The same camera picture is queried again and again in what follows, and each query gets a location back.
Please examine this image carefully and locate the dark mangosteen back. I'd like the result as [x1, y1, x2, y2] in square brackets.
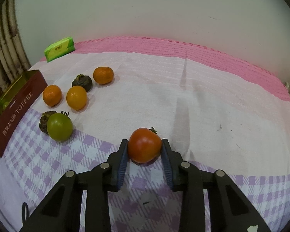
[72, 74, 93, 92]

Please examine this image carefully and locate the black cable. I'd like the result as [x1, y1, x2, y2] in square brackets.
[21, 201, 30, 222]

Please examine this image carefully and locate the small back orange mandarin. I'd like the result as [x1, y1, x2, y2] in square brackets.
[93, 67, 114, 85]

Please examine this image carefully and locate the pink purple checked tablecloth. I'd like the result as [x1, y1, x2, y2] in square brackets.
[0, 37, 290, 231]

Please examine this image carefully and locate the large orange mandarin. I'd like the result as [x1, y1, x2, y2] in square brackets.
[42, 85, 62, 107]

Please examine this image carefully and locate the dark mangosteen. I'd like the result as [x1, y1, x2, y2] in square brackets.
[72, 74, 93, 92]
[39, 111, 56, 135]

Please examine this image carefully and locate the red tomato back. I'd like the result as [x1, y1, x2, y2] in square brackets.
[128, 127, 162, 164]

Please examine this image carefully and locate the dark mangosteen front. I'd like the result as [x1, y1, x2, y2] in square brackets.
[39, 111, 56, 135]

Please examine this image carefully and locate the red gold toffee tin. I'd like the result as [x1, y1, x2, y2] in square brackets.
[0, 70, 48, 157]

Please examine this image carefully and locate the green tissue pack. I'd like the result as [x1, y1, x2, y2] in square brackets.
[44, 37, 75, 62]

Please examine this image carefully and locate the yellow-orange mandarin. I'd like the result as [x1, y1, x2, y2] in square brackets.
[66, 85, 87, 111]

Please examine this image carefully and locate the green tomato with stem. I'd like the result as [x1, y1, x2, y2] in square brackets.
[46, 111, 73, 142]

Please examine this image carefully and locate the beige patterned curtain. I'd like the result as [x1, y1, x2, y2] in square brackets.
[0, 0, 31, 92]

